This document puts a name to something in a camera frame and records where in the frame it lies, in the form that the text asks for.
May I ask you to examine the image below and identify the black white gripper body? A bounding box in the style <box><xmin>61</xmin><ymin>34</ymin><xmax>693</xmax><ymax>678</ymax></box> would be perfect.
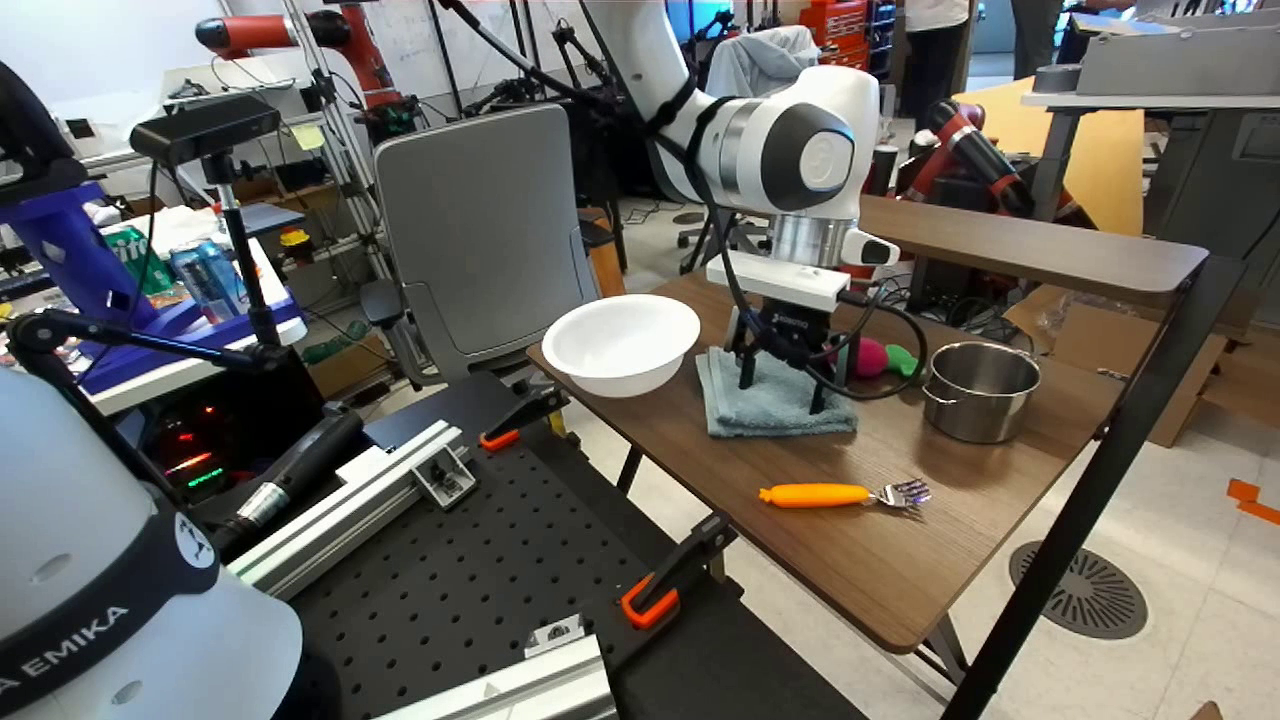
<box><xmin>703</xmin><ymin>254</ymin><xmax>849</xmax><ymax>366</ymax></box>

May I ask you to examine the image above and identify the light blue cloth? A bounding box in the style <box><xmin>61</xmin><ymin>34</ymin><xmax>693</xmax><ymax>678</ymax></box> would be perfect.
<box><xmin>695</xmin><ymin>348</ymin><xmax>855</xmax><ymax>441</ymax></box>

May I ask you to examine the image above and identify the red robot arm background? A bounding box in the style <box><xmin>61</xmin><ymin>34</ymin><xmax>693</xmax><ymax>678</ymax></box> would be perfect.
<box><xmin>196</xmin><ymin>0</ymin><xmax>416</xmax><ymax>142</ymax></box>

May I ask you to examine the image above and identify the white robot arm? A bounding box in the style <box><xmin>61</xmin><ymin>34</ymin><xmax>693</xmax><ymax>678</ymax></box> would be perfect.
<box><xmin>581</xmin><ymin>0</ymin><xmax>880</xmax><ymax>413</ymax></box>

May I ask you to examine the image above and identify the white Franka robot base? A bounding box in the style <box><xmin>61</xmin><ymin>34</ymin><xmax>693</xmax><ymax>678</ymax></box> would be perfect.
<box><xmin>0</xmin><ymin>370</ymin><xmax>306</xmax><ymax>720</ymax></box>

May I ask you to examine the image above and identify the pink and green plush toy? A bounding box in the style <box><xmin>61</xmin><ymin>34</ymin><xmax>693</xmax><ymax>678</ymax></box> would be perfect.
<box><xmin>842</xmin><ymin>338</ymin><xmax>921</xmax><ymax>379</ymax></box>

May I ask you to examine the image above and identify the white plastic bowl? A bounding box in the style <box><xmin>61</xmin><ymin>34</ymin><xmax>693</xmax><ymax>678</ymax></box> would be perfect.
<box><xmin>542</xmin><ymin>292</ymin><xmax>702</xmax><ymax>402</ymax></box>

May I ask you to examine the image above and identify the wooden upper shelf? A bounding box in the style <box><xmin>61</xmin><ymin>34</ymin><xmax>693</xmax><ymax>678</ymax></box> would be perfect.
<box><xmin>859</xmin><ymin>197</ymin><xmax>1209</xmax><ymax>298</ymax></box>

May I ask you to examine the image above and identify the stainless steel pot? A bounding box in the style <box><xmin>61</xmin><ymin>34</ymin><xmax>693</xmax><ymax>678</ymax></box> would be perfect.
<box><xmin>921</xmin><ymin>342</ymin><xmax>1046</xmax><ymax>445</ymax></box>

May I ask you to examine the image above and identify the orange black clamp rear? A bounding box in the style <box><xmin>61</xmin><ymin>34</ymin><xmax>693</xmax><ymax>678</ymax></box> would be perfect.
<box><xmin>477</xmin><ymin>388</ymin><xmax>570</xmax><ymax>451</ymax></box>

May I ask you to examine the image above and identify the orange black clamp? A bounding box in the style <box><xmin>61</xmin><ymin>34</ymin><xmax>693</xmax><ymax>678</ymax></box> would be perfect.
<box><xmin>477</xmin><ymin>388</ymin><xmax>570</xmax><ymax>451</ymax></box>
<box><xmin>618</xmin><ymin>518</ymin><xmax>737</xmax><ymax>631</ymax></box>

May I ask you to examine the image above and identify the orange black clamp front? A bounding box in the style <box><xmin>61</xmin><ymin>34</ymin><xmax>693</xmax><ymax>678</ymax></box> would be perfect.
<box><xmin>618</xmin><ymin>518</ymin><xmax>737</xmax><ymax>631</ymax></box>

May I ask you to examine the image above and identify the black perforated breadboard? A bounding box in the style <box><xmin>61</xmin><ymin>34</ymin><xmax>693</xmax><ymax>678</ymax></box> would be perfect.
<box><xmin>293</xmin><ymin>441</ymin><xmax>866</xmax><ymax>720</ymax></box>

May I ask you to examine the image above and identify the grey panel board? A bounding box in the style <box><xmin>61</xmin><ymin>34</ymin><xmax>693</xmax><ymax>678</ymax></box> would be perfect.
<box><xmin>375</xmin><ymin>106</ymin><xmax>598</xmax><ymax>379</ymax></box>

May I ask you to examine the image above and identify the round floor drain grate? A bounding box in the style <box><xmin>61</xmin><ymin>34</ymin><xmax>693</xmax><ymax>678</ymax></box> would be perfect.
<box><xmin>1042</xmin><ymin>549</ymin><xmax>1147</xmax><ymax>641</ymax></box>

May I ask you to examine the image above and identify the purple blue machine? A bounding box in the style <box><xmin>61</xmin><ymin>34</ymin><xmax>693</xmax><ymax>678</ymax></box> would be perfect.
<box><xmin>0</xmin><ymin>60</ymin><xmax>312</xmax><ymax>403</ymax></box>

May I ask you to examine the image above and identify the orange handled fork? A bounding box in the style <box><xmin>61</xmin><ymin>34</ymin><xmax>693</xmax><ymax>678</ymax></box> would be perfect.
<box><xmin>758</xmin><ymin>482</ymin><xmax>931</xmax><ymax>513</ymax></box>

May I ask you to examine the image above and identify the aluminium extrusion rail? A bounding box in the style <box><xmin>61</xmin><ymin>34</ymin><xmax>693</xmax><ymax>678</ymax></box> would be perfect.
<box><xmin>227</xmin><ymin>419</ymin><xmax>477</xmax><ymax>599</ymax></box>

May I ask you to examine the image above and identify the black camera on stand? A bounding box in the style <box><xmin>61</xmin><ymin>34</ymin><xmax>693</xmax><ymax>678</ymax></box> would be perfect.
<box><xmin>127</xmin><ymin>96</ymin><xmax>293</xmax><ymax>372</ymax></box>

